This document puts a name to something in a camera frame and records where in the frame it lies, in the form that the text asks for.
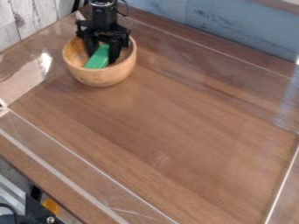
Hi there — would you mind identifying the green rectangular block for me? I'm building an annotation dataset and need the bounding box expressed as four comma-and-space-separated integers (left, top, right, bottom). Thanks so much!
84, 44, 109, 69

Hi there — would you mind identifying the yellow label sticker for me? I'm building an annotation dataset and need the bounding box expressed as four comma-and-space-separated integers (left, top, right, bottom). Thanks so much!
43, 198, 60, 215

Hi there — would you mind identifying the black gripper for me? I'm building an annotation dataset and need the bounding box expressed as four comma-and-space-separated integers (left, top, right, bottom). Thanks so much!
75, 19, 131, 64

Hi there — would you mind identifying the black cable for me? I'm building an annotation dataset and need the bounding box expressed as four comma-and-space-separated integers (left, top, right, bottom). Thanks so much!
0, 202, 20, 221

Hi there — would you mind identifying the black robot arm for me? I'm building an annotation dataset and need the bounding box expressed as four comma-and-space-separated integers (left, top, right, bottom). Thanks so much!
75, 0, 131, 64

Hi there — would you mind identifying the clear acrylic barrier wall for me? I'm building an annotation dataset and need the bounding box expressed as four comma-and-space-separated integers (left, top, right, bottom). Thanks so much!
0, 11, 299, 224

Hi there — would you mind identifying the brown wooden bowl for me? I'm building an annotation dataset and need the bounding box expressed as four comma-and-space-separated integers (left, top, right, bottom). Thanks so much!
61, 38, 137, 88

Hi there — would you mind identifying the black metal mount with screw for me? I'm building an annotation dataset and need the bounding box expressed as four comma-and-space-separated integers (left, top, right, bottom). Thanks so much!
21, 186, 65, 224

